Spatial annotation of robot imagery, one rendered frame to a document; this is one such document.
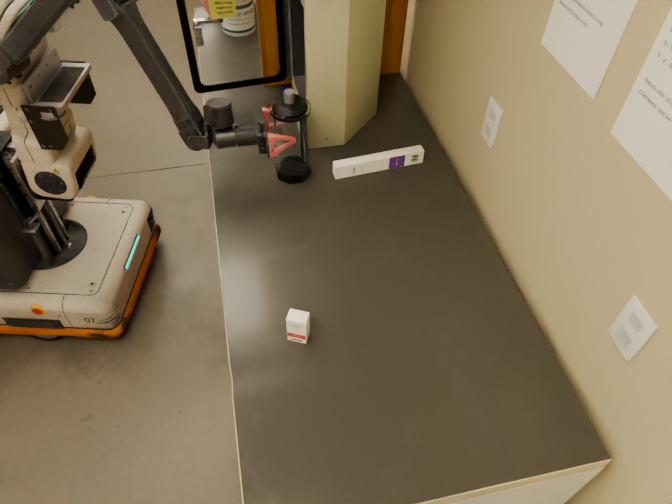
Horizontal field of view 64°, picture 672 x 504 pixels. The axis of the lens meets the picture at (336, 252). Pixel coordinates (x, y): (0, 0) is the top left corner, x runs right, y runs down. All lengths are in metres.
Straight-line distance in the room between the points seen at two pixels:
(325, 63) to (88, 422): 1.58
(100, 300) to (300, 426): 1.31
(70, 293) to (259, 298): 1.17
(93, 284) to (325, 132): 1.15
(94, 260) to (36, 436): 0.69
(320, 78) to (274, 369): 0.79
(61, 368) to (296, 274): 1.39
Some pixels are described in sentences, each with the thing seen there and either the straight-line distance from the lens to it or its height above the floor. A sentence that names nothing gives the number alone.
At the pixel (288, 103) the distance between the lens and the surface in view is 1.42.
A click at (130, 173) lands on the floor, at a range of 3.19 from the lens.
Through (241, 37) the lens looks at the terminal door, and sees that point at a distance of 1.78.
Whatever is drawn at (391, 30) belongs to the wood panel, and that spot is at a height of 1.10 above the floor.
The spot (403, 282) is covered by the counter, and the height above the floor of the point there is 0.94.
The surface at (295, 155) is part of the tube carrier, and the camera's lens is 1.48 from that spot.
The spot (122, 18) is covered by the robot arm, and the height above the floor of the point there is 1.39.
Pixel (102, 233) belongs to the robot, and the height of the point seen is 0.28.
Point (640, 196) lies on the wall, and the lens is 1.03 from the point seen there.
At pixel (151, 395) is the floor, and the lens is 2.29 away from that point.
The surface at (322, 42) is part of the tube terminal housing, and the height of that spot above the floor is 1.28.
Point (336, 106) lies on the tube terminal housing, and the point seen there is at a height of 1.08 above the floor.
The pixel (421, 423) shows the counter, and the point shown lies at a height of 0.94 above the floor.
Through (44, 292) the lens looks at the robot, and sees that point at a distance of 2.36.
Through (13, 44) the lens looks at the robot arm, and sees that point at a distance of 1.60.
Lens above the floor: 1.97
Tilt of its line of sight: 49 degrees down
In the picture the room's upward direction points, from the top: 2 degrees clockwise
